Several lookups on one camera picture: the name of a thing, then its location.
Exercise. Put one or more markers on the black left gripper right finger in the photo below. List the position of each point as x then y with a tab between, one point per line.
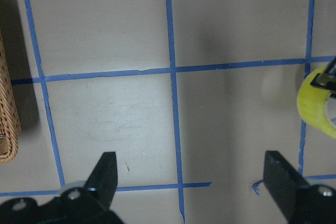
298	200

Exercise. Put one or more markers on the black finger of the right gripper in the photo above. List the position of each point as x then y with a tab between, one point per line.
326	79

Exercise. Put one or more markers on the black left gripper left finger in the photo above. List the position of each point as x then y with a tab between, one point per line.
87	202

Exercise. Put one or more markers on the yellow tape roll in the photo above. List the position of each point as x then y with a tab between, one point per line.
311	105

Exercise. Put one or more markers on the brown wicker basket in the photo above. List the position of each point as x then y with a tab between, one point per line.
10	123

